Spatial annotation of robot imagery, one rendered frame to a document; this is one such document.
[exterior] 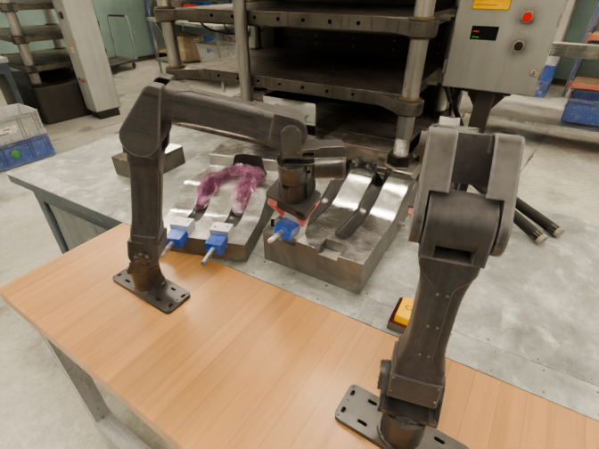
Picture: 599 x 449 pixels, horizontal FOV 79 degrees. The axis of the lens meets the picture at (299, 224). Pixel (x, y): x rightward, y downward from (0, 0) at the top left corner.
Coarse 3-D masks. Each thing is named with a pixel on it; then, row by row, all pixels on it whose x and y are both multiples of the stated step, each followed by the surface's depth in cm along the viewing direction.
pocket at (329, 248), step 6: (330, 240) 85; (324, 246) 86; (330, 246) 86; (336, 246) 85; (342, 246) 84; (318, 252) 83; (324, 252) 85; (330, 252) 85; (336, 252) 85; (336, 258) 83
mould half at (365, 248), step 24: (360, 168) 107; (360, 192) 100; (384, 192) 98; (408, 192) 101; (336, 216) 94; (384, 216) 94; (264, 240) 90; (312, 240) 85; (336, 240) 85; (360, 240) 85; (384, 240) 90; (288, 264) 90; (312, 264) 85; (336, 264) 81; (360, 264) 78; (360, 288) 82
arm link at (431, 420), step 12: (384, 360) 53; (384, 372) 52; (384, 384) 52; (444, 384) 50; (384, 396) 52; (384, 408) 52; (396, 408) 52; (408, 408) 52; (420, 408) 52; (420, 420) 51; (432, 420) 50
